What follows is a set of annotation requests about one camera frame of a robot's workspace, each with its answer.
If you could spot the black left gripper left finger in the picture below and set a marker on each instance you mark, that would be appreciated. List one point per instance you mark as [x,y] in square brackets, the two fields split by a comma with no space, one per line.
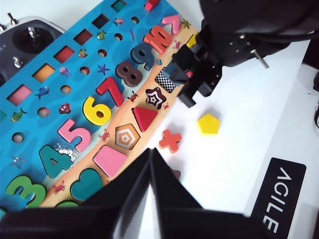
[99,219]

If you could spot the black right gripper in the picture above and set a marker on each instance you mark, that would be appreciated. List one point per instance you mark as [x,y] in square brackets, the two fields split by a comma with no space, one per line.
[231,49]

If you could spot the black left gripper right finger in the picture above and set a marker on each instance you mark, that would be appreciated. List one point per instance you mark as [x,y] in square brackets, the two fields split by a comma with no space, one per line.
[187,219]

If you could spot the dark blue square block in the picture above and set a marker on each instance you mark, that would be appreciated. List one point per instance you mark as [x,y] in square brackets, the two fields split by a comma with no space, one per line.
[172,72]

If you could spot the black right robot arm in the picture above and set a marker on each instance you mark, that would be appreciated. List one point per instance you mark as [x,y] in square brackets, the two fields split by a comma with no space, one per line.
[249,12]

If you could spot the green oval block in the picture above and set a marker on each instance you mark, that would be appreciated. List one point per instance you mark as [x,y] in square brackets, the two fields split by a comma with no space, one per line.
[67,204]

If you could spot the teal heart block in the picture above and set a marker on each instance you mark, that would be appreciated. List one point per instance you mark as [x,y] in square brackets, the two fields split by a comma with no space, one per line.
[86,185]

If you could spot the dark blue number nine piece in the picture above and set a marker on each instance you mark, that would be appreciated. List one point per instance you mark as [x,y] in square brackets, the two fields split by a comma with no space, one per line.
[149,62]

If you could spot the brown star block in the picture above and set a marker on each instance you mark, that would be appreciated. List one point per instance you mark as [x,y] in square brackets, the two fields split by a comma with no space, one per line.
[176,173]

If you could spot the orange number ten piece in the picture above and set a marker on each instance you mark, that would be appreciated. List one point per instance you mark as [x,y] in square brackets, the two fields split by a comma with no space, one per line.
[150,39]

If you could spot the pink greater-than sign piece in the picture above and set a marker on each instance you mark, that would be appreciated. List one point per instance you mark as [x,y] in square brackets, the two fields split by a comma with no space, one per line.
[175,26]

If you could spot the yellow pentagon block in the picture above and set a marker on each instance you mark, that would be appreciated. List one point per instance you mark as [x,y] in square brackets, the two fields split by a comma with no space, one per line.
[208,124]

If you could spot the red triangle block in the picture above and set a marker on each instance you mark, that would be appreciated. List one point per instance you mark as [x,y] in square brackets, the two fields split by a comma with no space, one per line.
[144,118]

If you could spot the pink trapezoid block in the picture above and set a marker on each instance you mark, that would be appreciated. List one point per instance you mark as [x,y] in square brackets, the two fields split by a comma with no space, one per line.
[109,160]

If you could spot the orange cross block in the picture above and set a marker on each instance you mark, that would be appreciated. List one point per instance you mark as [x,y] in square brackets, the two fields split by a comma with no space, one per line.
[170,140]

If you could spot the brown number eight piece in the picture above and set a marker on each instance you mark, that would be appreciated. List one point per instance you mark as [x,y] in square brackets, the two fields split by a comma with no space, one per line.
[119,72]

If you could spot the red number seven piece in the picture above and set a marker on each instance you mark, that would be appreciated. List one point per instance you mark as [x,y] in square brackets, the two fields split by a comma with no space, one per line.
[113,92]

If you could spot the red math sign piece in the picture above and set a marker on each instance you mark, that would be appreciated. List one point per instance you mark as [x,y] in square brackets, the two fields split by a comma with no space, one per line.
[150,5]

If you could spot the pink number five piece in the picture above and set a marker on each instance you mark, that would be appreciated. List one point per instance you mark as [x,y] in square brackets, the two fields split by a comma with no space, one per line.
[81,139]

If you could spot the teal number four piece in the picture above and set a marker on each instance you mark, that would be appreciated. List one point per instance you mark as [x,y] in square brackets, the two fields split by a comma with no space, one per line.
[46,153]

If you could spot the green number three piece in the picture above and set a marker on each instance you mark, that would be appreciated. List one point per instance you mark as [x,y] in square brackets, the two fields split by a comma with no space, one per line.
[17,185]

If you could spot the black Agilex logo label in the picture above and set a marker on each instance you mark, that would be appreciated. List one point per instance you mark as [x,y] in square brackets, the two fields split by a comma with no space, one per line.
[274,199]

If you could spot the teal number two piece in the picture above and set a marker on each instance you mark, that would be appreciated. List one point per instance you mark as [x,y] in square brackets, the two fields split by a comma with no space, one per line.
[2,212]

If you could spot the yellow number six piece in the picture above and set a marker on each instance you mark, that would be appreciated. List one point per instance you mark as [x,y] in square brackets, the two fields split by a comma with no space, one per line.
[91,109]

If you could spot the colourful wooden puzzle board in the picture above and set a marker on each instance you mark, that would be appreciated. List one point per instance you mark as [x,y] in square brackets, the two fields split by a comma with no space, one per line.
[40,134]

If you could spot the grey radio remote controller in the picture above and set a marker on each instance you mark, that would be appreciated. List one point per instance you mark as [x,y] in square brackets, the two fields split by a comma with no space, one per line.
[7,42]

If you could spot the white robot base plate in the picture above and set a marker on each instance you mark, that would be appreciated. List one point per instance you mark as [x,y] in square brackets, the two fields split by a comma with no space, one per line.
[299,124]

